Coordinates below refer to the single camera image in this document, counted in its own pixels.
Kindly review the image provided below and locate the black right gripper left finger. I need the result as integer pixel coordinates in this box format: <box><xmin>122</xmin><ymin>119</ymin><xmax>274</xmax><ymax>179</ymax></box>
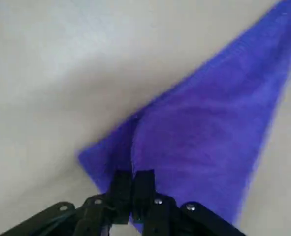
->
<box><xmin>0</xmin><ymin>170</ymin><xmax>132</xmax><ymax>236</ymax></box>

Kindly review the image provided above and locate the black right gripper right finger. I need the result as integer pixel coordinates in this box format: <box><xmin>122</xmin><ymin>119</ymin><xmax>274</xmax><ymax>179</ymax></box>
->
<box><xmin>132</xmin><ymin>169</ymin><xmax>244</xmax><ymax>236</ymax></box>

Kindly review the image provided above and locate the purple towel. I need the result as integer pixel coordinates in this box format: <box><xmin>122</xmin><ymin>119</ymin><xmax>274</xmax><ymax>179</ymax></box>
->
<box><xmin>77</xmin><ymin>0</ymin><xmax>291</xmax><ymax>236</ymax></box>

